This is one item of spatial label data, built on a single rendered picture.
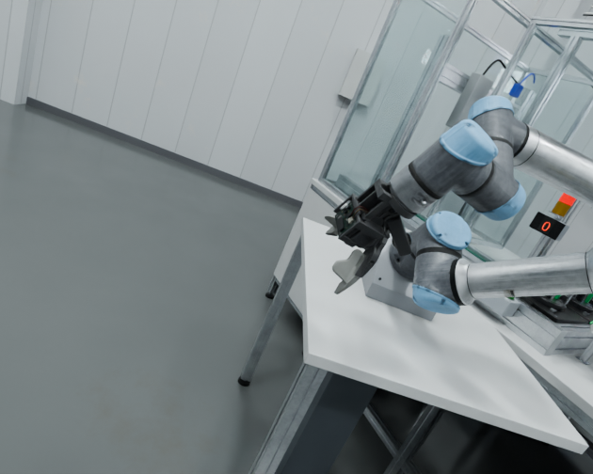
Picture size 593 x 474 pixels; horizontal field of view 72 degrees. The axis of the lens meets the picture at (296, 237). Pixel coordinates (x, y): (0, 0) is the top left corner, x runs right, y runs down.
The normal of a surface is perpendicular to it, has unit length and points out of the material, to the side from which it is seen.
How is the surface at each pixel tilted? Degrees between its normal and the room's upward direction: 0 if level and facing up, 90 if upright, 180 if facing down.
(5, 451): 0
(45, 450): 0
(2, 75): 90
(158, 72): 90
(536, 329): 90
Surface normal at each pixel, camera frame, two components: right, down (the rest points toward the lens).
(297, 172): 0.00, 0.36
